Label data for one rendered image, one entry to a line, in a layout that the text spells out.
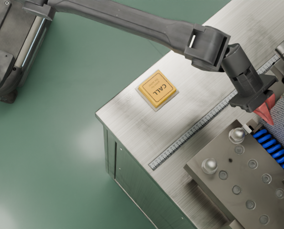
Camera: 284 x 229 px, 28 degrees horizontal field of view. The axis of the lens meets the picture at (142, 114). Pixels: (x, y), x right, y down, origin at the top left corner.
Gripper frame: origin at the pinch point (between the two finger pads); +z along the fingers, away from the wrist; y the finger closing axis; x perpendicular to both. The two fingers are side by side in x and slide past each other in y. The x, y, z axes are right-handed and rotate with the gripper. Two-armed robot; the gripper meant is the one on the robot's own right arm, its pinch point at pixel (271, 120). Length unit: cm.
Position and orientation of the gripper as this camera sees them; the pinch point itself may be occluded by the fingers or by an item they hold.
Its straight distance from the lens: 130.8
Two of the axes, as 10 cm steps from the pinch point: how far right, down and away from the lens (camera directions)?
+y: -7.4, 6.3, -2.1
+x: 3.8, 1.4, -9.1
